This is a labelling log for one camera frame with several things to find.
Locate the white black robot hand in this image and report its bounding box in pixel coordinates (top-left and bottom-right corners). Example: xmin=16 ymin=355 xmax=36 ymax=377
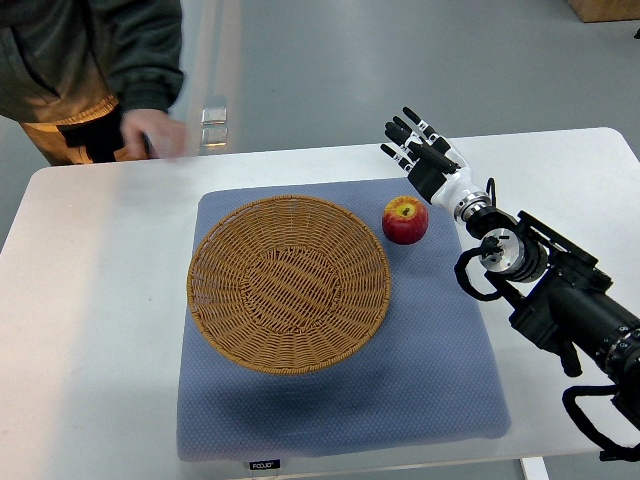
xmin=380 ymin=106 xmax=492 ymax=219

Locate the person's hand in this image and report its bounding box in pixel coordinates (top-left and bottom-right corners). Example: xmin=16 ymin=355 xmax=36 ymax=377
xmin=120 ymin=109 xmax=186 ymax=160

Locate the red apple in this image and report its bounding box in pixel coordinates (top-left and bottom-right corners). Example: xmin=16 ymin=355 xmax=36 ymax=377
xmin=382 ymin=195 xmax=429 ymax=245

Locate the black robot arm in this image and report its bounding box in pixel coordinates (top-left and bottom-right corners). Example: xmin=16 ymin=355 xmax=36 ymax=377
xmin=454 ymin=182 xmax=639 ymax=425

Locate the woven wicker basket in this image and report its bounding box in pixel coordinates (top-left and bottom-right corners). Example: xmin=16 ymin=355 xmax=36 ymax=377
xmin=186 ymin=195 xmax=392 ymax=375

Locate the lower metal floor plate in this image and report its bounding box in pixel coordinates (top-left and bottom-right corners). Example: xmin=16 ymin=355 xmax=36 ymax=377
xmin=200 ymin=125 xmax=228 ymax=149

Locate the metal floor plate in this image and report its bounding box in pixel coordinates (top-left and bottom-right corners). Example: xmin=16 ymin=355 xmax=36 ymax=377
xmin=201 ymin=107 xmax=227 ymax=125
xmin=200 ymin=125 xmax=228 ymax=149

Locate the upper metal floor plate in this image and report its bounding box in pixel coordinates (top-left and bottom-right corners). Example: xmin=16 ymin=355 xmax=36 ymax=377
xmin=201 ymin=107 xmax=227 ymax=125

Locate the person in green jacket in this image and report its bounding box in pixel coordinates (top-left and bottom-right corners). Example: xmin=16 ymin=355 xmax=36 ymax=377
xmin=1 ymin=0 xmax=184 ymax=166

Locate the wooden box corner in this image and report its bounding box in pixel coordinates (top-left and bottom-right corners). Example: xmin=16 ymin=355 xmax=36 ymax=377
xmin=568 ymin=0 xmax=640 ymax=23

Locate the black cushion label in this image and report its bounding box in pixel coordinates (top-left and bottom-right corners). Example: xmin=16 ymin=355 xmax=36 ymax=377
xmin=249 ymin=459 xmax=281 ymax=471

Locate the black cable loop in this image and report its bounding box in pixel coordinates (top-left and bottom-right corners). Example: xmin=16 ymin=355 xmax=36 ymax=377
xmin=562 ymin=383 xmax=640 ymax=462

